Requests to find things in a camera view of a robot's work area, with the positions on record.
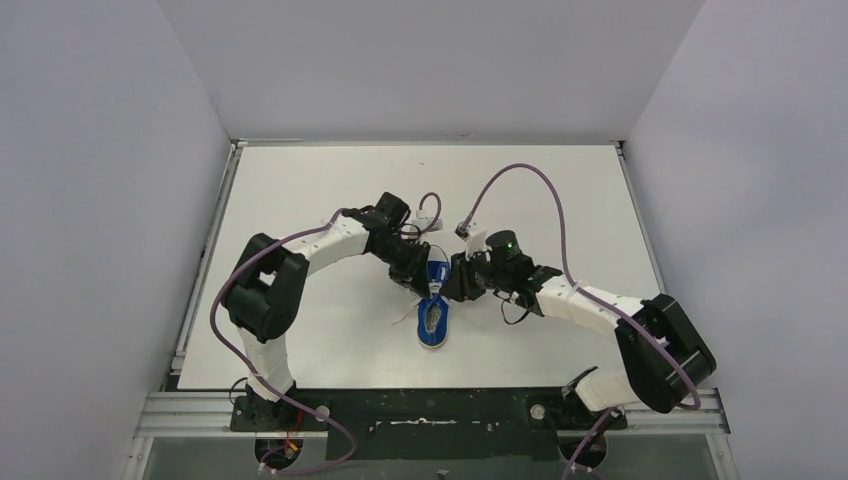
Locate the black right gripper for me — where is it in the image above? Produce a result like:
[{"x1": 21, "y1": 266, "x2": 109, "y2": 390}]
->
[{"x1": 441, "y1": 247, "x2": 512, "y2": 302}]

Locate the white shoelace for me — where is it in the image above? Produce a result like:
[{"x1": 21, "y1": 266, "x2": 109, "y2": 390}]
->
[{"x1": 392, "y1": 281, "x2": 450, "y2": 335}]

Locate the blue canvas sneaker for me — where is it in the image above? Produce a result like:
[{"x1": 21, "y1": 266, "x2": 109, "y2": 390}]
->
[{"x1": 416, "y1": 245, "x2": 451, "y2": 349}]

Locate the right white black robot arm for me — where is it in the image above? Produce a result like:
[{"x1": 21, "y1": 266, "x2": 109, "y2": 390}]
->
[{"x1": 441, "y1": 227, "x2": 717, "y2": 427}]

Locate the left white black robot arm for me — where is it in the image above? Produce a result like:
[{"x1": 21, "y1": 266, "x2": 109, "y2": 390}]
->
[{"x1": 213, "y1": 192, "x2": 441, "y2": 427}]

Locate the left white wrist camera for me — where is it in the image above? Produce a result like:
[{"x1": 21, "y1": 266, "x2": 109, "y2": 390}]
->
[{"x1": 409, "y1": 210, "x2": 443, "y2": 233}]

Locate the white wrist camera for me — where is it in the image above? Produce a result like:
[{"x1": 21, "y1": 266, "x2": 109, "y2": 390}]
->
[
  {"x1": 409, "y1": 210, "x2": 443, "y2": 233},
  {"x1": 455, "y1": 222, "x2": 487, "y2": 260}
]

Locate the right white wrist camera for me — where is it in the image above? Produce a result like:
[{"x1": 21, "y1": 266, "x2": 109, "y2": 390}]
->
[{"x1": 455, "y1": 222, "x2": 487, "y2": 260}]

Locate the aluminium frame rail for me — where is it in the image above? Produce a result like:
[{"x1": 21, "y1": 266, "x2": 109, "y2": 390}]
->
[{"x1": 134, "y1": 389, "x2": 731, "y2": 439}]

